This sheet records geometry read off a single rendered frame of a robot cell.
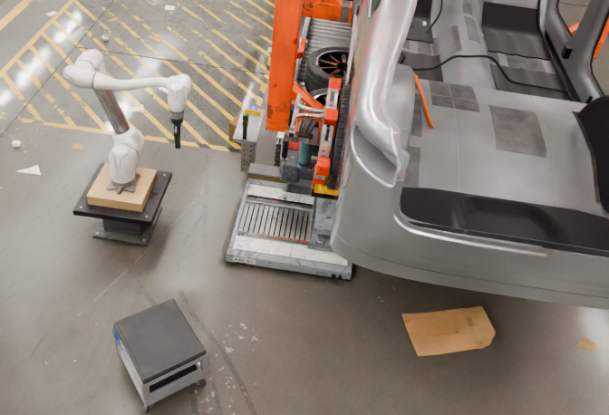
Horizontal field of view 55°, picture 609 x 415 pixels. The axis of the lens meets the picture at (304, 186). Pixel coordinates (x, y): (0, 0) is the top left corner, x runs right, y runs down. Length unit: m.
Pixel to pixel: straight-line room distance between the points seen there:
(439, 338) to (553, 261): 1.22
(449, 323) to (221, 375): 1.45
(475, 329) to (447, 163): 1.11
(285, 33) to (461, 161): 1.35
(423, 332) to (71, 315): 2.12
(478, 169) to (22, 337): 2.76
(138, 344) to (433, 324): 1.80
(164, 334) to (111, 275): 0.87
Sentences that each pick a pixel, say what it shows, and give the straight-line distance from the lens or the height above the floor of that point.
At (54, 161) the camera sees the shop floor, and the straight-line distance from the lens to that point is 4.88.
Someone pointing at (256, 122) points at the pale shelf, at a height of 0.45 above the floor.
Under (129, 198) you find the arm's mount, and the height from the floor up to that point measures 0.37.
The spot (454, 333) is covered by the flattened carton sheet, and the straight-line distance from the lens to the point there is 3.89.
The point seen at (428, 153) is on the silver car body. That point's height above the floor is 0.98.
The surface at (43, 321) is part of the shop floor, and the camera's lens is 3.83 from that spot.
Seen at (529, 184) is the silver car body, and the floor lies 0.94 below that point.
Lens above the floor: 2.98
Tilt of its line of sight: 41 degrees down
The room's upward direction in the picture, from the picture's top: 8 degrees clockwise
